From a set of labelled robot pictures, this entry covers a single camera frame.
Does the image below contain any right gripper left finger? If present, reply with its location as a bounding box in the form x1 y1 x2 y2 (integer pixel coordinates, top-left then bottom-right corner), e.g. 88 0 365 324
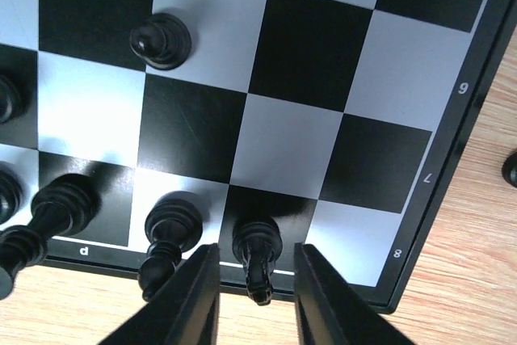
101 243 221 345

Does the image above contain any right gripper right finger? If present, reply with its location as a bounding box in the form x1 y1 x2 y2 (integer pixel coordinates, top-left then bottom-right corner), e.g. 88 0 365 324
294 243 412 345

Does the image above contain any black knight back row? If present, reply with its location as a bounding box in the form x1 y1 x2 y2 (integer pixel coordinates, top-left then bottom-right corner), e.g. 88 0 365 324
232 217 283 306

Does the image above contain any black magnetic chess board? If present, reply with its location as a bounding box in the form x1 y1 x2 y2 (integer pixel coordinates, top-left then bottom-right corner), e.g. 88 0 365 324
1 0 516 312

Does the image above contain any black pawn off board bottom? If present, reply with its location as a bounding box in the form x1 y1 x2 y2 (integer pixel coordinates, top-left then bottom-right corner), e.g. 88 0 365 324
502 152 517 187

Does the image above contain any black bishop back row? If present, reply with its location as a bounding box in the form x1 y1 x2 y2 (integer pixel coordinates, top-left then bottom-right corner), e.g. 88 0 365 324
137 192 203 302

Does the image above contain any black queen back row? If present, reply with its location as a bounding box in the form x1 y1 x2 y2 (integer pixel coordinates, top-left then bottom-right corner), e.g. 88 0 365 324
1 174 101 299

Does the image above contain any black pawn near centre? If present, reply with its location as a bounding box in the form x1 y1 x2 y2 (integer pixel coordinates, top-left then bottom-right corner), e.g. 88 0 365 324
129 13 192 71

